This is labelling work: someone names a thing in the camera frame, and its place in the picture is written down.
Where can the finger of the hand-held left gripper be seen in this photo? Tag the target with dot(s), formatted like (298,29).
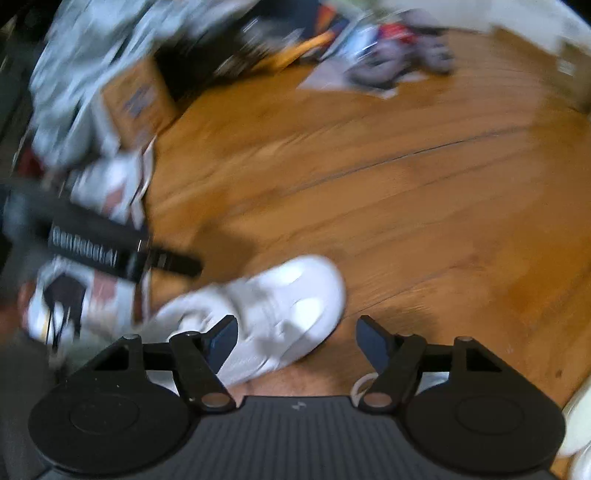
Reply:
(178,263)

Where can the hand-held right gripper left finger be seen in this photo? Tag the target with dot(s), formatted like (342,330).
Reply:
(224,342)

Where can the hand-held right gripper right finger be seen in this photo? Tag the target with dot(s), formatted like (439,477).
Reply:
(374,342)

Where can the printed magazine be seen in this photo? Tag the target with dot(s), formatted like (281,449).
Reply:
(69,300)
(104,184)

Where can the printed cardboard box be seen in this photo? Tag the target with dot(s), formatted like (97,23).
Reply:
(138,104)

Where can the crumpled plastic bag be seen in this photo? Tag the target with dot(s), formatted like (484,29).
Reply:
(92,64)

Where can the red packet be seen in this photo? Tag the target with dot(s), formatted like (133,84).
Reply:
(397,30)

